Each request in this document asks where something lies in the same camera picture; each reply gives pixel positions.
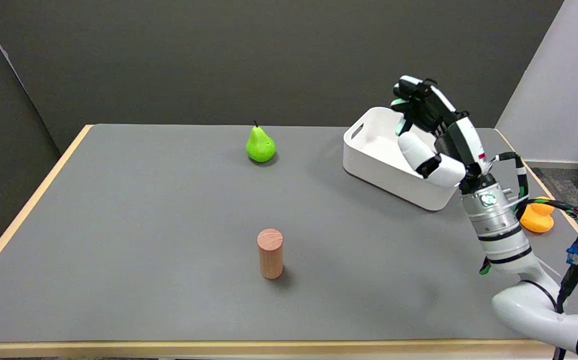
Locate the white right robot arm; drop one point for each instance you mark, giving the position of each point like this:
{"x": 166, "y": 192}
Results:
{"x": 501, "y": 227}

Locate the green pear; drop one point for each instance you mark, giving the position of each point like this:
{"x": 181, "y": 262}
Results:
{"x": 260, "y": 147}

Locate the wooden cylinder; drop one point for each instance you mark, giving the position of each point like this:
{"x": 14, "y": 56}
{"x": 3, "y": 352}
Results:
{"x": 270, "y": 255}

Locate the orange rubber duck toy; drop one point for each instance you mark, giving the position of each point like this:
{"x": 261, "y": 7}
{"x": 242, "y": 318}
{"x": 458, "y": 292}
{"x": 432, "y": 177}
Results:
{"x": 537, "y": 220}

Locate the white plastic bin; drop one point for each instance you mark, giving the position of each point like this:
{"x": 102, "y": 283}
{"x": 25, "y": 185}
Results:
{"x": 376, "y": 152}

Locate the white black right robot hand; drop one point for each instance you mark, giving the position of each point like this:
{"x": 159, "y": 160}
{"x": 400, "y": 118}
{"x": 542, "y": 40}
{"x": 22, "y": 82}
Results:
{"x": 461, "y": 137}

